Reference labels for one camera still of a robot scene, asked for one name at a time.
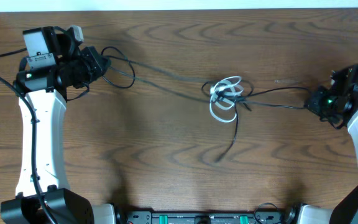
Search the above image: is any black USB cable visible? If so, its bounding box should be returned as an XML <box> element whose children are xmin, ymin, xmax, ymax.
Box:
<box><xmin>100</xmin><ymin>45</ymin><xmax>312</xmax><ymax>162</ymax></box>

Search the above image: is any white USB cable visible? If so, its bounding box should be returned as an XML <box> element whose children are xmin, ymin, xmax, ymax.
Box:
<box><xmin>209</xmin><ymin>75</ymin><xmax>244</xmax><ymax>123</ymax></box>

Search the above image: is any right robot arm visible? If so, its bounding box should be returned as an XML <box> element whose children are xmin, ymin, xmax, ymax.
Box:
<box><xmin>297</xmin><ymin>63</ymin><xmax>358</xmax><ymax>223</ymax></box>

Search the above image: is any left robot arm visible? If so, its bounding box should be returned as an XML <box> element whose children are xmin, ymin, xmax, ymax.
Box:
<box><xmin>1</xmin><ymin>26</ymin><xmax>116</xmax><ymax>223</ymax></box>

